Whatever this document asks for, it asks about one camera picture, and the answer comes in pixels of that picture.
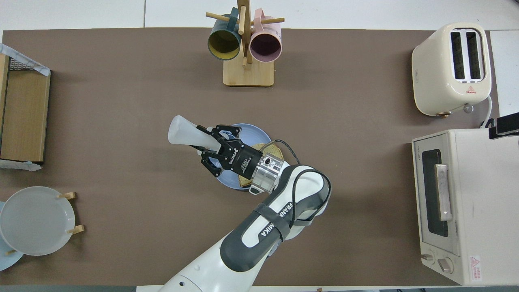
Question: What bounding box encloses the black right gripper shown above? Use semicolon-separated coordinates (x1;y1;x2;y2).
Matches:
197;124;264;179

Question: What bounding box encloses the translucent seasoning bottle navy cap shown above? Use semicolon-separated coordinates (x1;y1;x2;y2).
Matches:
168;115;223;154

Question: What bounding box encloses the toasted bread slice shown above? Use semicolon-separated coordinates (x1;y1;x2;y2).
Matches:
238;142;285;187

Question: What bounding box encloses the blue round plate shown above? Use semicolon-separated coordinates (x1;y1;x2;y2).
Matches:
208;124;276;190

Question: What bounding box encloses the pale grey plate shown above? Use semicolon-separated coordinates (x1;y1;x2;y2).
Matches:
0;186;76;256

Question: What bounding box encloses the light blue plate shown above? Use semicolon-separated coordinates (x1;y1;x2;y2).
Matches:
0;201;25;271

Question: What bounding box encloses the wooden mug rack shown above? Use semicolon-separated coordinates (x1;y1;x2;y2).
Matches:
206;0;285;87

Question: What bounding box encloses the brown table mat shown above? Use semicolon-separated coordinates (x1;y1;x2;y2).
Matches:
0;28;500;286

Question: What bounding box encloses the teal mug yellow inside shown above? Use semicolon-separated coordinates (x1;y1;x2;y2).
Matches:
208;7;242;61

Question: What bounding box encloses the pink mug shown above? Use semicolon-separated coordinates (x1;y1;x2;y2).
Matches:
249;9;282;63

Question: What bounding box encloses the white crumpled sheet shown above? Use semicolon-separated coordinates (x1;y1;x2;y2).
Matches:
0;159;42;172

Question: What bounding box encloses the white patterned cloth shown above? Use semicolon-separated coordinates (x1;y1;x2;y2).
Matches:
0;43;51;77

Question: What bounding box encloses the cream two-slot toaster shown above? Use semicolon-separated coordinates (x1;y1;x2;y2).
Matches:
412;22;492;117

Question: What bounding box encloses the cream toaster oven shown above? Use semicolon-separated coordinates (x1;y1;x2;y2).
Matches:
412;128;519;286

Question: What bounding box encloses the black rectangular object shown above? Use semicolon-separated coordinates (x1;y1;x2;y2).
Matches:
489;113;519;140

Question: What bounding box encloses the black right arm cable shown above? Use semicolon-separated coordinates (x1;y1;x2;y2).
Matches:
276;139;332;226

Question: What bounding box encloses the toaster power cord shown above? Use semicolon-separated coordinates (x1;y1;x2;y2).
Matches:
480;95;496;129

